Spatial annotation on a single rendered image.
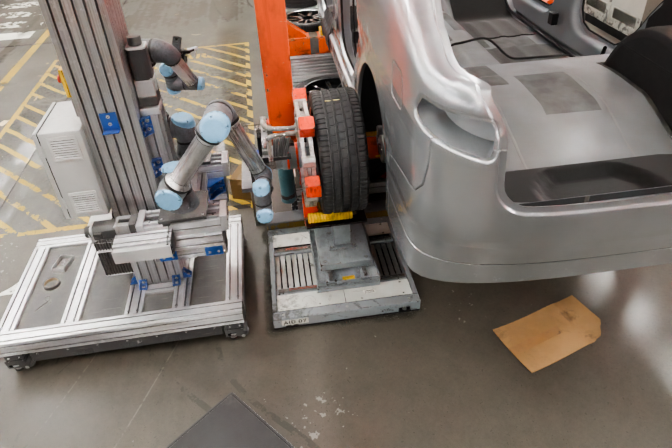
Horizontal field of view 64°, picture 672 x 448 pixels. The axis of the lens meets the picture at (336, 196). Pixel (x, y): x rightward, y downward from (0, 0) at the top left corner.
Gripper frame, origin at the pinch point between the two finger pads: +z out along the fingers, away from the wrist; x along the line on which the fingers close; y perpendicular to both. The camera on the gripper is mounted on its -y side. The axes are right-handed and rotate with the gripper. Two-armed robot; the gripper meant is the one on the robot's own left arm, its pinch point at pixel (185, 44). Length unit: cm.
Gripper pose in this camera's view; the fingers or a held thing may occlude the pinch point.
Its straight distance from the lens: 346.1
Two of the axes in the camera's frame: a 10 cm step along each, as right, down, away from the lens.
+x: 9.9, 1.3, -0.3
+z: 1.0, -5.8, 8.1
